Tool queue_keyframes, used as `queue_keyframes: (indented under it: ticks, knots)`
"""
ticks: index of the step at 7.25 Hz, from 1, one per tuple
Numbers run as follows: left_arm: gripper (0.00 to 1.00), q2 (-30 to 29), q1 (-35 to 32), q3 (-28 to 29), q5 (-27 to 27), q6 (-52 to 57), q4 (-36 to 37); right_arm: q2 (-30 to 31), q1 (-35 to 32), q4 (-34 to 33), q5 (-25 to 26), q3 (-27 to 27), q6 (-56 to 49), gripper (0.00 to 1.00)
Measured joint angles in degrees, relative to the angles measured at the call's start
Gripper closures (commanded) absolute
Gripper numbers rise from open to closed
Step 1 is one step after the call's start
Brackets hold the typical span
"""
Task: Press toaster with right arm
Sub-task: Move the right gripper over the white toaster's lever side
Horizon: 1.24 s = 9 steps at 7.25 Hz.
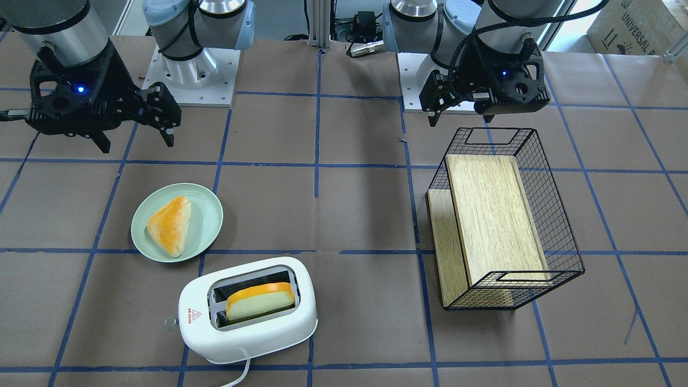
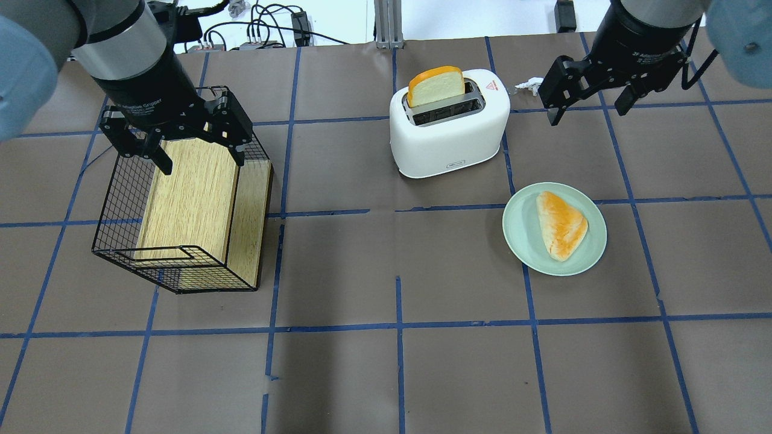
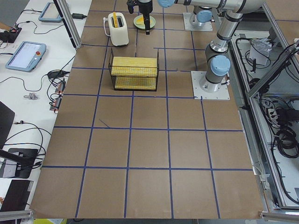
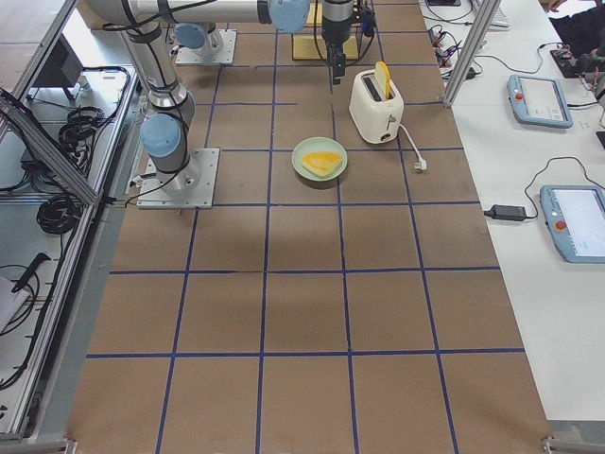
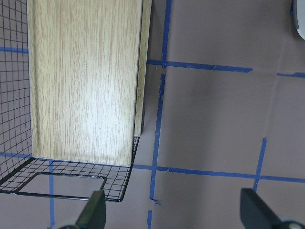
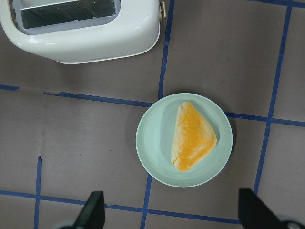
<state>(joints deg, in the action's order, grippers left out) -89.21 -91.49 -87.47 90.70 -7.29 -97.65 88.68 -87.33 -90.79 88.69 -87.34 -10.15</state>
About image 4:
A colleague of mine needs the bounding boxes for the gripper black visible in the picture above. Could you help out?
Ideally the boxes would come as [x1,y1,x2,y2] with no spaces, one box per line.
[321,0,354,85]

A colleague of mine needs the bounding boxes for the white toaster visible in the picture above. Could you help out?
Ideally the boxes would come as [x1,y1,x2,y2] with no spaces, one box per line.
[349,70,405,144]

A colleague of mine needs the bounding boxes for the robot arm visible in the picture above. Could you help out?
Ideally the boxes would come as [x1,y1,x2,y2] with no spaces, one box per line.
[87,1,310,184]
[169,1,360,85]

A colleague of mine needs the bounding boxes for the toast slice in toaster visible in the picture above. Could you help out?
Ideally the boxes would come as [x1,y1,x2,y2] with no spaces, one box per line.
[374,61,391,99]

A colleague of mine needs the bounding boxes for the wooden shelf board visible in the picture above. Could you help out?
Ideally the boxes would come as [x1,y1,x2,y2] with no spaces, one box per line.
[291,2,361,62]

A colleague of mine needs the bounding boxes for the green plate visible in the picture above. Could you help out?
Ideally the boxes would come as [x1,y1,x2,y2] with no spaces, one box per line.
[291,136,348,182]

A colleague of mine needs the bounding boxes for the triangular bread on plate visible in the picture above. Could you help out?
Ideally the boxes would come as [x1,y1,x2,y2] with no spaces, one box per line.
[302,150,342,177]

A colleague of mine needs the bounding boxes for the far teach pendant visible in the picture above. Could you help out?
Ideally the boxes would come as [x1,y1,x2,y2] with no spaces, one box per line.
[507,75,573,129]

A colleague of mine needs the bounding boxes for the teach pendant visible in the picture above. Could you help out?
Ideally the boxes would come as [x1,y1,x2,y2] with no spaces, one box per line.
[540,185,604,264]
[507,75,573,129]

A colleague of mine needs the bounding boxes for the black power adapter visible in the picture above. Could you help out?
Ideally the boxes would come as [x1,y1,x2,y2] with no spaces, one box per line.
[483,204,527,221]

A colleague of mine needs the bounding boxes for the near teach pendant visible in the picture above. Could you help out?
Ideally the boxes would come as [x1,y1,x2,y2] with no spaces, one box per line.
[540,185,604,264]

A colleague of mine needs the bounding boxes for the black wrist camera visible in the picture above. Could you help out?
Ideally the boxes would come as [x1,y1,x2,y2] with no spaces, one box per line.
[354,1,376,38]

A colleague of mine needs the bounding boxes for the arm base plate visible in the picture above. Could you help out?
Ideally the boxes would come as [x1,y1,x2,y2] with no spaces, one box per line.
[135,148,219,209]
[175,24,237,66]

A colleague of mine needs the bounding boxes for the aluminium frame post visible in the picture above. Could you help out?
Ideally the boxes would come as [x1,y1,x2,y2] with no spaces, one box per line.
[442,0,500,108]

